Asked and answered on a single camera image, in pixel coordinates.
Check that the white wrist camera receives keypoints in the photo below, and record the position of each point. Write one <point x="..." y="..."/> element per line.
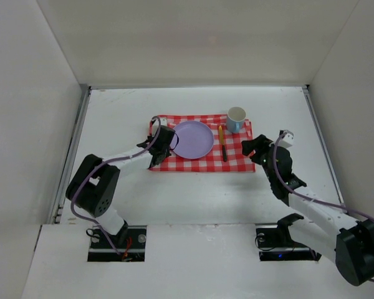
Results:
<point x="155" y="124"/>
<point x="286" y="139"/>

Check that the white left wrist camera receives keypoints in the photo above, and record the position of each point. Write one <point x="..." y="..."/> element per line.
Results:
<point x="155" y="124"/>

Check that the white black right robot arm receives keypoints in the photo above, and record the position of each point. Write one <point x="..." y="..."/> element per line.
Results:
<point x="328" y="229"/>

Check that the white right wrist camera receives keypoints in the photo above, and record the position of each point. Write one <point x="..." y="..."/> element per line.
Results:
<point x="286" y="139"/>

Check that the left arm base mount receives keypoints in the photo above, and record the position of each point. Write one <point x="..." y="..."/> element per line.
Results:
<point x="132" y="249"/>

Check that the right aluminium table rail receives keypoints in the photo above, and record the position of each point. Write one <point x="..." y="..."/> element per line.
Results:
<point x="308" y="99"/>

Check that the red white checkered cloth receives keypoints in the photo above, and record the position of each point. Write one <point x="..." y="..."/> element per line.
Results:
<point x="213" y="161"/>

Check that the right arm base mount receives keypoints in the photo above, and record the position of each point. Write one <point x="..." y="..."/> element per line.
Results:
<point x="275" y="244"/>

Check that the lilac plastic plate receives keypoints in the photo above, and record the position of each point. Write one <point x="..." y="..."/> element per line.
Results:
<point x="192" y="140"/>

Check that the blue white ceramic mug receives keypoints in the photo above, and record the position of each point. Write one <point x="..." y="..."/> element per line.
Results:
<point x="235" y="119"/>

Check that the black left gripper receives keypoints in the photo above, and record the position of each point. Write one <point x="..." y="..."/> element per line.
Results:
<point x="161" y="154"/>

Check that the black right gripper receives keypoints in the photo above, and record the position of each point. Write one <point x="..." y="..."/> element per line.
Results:
<point x="258" y="149"/>

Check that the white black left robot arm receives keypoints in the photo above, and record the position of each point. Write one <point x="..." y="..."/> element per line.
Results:
<point x="93" y="186"/>

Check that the aluminium table rail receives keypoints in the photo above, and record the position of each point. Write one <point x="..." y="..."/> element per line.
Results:
<point x="308" y="99"/>
<point x="59" y="195"/>

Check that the black handled gold knife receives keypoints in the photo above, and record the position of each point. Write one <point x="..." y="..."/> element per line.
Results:
<point x="221" y="140"/>

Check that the left aluminium table rail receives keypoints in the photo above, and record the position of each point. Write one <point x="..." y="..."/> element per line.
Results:
<point x="59" y="195"/>

